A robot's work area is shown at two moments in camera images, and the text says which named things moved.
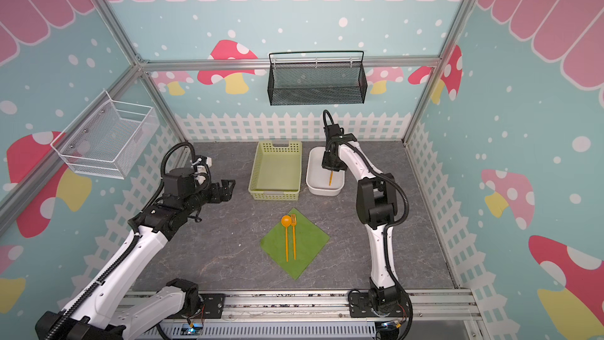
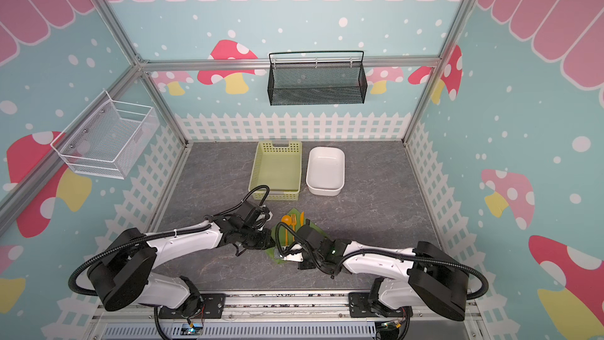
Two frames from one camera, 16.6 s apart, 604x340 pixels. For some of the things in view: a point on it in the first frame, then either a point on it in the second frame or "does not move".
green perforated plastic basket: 276,171 does not move
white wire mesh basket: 107,138 does not move
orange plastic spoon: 286,221 does not move
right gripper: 333,163 -> 304,237
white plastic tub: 318,178 does not move
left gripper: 217,197 -> 267,237
